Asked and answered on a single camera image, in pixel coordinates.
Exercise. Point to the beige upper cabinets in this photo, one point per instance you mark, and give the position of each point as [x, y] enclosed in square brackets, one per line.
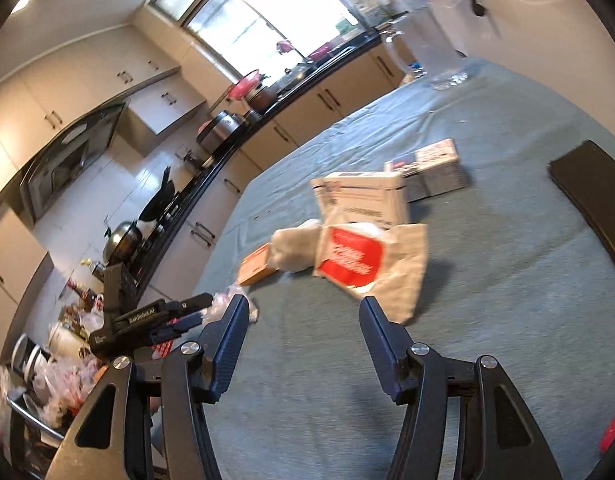
[87, 85]

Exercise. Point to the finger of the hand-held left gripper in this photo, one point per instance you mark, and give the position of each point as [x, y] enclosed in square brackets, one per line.
[195, 302]
[180, 327]

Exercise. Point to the black wok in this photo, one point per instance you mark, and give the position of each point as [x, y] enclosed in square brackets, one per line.
[157, 197]

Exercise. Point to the blue white packet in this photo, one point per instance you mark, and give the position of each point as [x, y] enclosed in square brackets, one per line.
[415, 69]

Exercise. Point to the black kitchen countertop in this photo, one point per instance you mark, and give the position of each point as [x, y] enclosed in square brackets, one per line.
[267, 122]

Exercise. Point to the small orange box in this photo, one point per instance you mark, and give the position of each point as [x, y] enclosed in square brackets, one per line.
[257, 265]

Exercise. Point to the dark cooking pot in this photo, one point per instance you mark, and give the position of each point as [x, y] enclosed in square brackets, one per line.
[263, 100]

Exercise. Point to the small white grey box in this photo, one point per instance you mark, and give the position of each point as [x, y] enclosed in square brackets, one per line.
[432, 170]

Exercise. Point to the steel pot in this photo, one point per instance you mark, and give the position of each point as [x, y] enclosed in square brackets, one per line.
[122, 242]

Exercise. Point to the pan with glass lid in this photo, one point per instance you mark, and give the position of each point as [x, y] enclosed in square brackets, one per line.
[296, 72]

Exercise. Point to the silver rice cooker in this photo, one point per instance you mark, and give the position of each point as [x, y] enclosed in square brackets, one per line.
[218, 131]

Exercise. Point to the white medicine box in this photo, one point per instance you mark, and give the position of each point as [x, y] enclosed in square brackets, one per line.
[362, 197]

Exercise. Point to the clear plastic wrapper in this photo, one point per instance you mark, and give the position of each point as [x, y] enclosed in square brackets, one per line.
[232, 297]

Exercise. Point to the beige lower cabinets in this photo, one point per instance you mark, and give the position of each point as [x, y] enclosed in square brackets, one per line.
[332, 97]

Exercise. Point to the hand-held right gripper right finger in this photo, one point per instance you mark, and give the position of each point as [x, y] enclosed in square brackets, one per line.
[382, 350]

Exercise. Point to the black curved chair back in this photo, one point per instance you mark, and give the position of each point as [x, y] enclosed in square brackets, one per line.
[595, 200]

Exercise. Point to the steel kettle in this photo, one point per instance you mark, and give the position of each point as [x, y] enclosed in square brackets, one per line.
[192, 159]

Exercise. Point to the beige cabinets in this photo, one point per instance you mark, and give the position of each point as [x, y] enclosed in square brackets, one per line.
[87, 85]
[332, 97]

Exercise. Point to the steel range hood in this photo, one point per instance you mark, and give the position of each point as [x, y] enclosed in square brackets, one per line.
[70, 160]

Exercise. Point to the kitchen window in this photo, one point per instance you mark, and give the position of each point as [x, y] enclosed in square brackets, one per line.
[267, 15]

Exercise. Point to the white red-label wet wipe packet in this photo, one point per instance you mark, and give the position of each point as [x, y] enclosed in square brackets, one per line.
[372, 260]

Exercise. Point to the pile of plastic bags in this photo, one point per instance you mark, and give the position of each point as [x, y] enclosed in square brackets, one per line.
[52, 385]

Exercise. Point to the white plastic jug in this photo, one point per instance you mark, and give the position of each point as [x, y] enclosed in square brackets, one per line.
[67, 342]

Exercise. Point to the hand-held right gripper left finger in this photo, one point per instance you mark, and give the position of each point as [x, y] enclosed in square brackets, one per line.
[227, 350]

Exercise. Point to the pink colander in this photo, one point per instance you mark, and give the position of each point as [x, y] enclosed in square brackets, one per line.
[245, 86]

